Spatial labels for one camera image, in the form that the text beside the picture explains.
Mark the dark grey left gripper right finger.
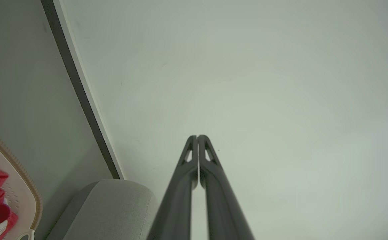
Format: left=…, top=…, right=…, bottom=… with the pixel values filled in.
left=198, top=135, right=255, bottom=240

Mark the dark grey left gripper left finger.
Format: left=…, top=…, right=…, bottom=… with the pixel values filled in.
left=147, top=135, right=199, bottom=240

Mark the black and white baseboard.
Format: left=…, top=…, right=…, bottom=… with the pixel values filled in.
left=40, top=0, right=125, bottom=180

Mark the cream laundry basket brown rim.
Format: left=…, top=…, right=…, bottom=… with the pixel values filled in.
left=0, top=128, right=43, bottom=240

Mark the grey fabric sofa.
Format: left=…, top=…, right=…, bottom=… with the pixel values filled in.
left=45, top=179, right=159, bottom=240

